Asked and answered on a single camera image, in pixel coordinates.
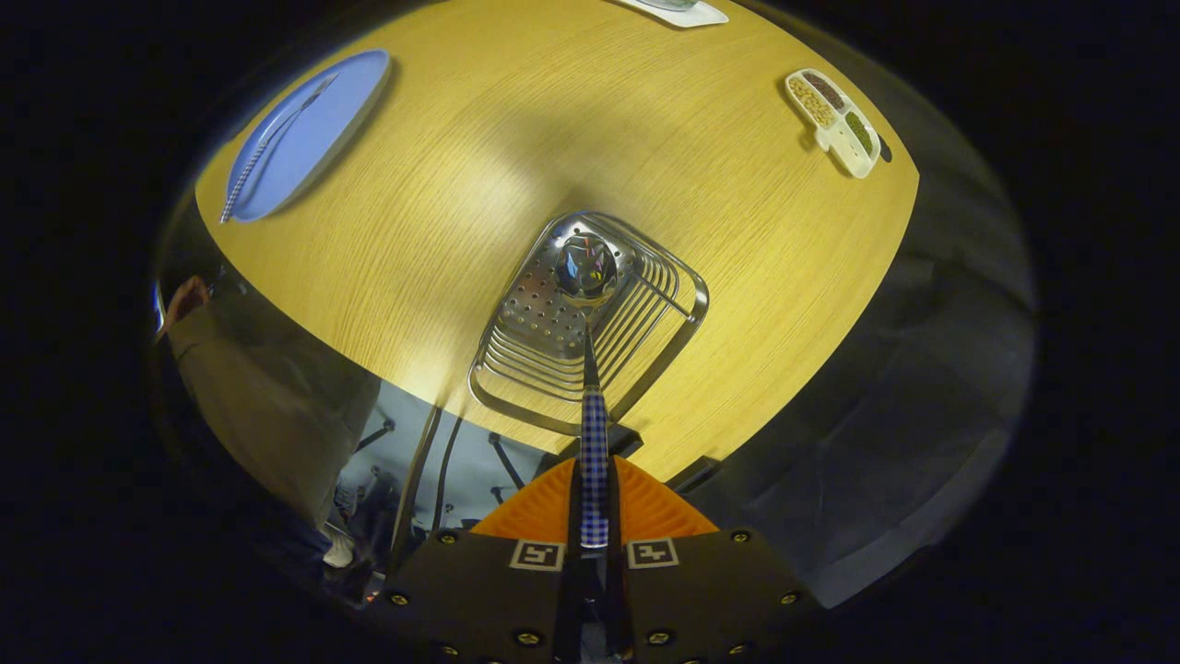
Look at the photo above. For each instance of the small black round cap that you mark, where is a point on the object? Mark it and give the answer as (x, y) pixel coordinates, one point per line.
(885, 149)

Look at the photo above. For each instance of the white square coaster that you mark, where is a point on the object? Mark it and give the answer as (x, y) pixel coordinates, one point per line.
(696, 16)

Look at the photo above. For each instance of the black metal table leg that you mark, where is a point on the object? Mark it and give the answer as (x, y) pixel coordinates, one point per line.
(415, 480)

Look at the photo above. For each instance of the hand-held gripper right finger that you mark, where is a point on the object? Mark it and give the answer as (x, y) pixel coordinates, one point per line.
(701, 590)

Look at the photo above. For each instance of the white divided condiment dish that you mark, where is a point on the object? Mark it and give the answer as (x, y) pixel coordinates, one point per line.
(834, 120)

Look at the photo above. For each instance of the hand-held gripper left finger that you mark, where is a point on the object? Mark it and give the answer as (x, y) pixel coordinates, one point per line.
(489, 590)

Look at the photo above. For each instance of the blue round plate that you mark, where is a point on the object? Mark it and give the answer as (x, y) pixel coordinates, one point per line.
(323, 129)

